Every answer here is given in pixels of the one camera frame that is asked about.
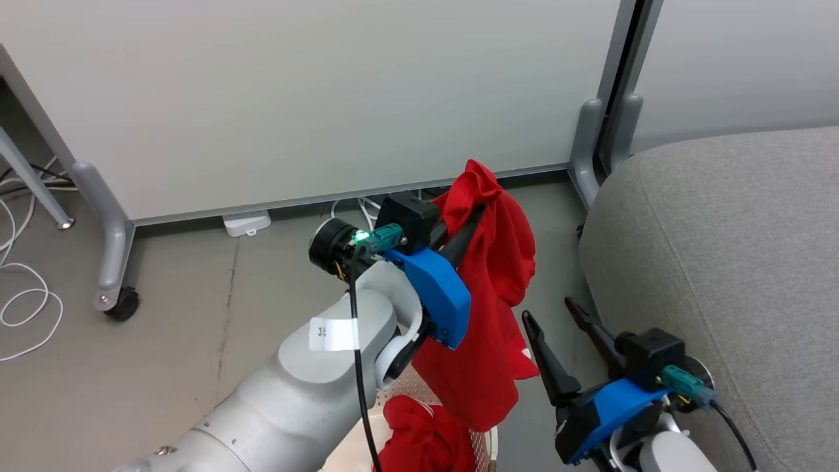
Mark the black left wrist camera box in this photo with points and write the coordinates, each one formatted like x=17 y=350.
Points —
x=406 y=219

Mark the black caster wheel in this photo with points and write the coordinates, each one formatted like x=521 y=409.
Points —
x=123 y=305

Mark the white partition panel grey frame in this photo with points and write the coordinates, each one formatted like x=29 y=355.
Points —
x=734 y=65

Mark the white perforated laundry basket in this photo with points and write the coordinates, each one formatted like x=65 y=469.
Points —
x=487 y=452

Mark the grey metal table leg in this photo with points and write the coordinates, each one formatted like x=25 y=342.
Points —
x=33 y=177

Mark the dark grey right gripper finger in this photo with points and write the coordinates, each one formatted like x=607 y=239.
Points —
x=596 y=334
x=550 y=367

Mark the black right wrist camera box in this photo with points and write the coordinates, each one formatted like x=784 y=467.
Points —
x=649 y=357

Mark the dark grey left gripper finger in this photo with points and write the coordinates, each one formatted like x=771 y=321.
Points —
x=462 y=239

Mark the white partition panel grey legs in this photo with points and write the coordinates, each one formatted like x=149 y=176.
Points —
x=328 y=98

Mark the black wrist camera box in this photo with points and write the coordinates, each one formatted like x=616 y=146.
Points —
x=406 y=219
x=649 y=357

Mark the grey fabric sofa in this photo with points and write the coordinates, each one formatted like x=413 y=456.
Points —
x=734 y=262

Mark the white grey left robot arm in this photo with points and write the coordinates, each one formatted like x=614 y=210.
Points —
x=314 y=393

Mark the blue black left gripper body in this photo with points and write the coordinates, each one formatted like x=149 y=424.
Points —
x=436 y=295

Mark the white floor power adapter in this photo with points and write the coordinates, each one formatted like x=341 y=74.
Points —
x=247 y=223

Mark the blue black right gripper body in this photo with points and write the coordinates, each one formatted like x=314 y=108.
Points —
x=609 y=406

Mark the crumpled red garment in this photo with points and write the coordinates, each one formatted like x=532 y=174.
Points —
x=419 y=439

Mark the red t-shirt garment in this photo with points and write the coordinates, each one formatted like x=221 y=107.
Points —
x=498 y=262

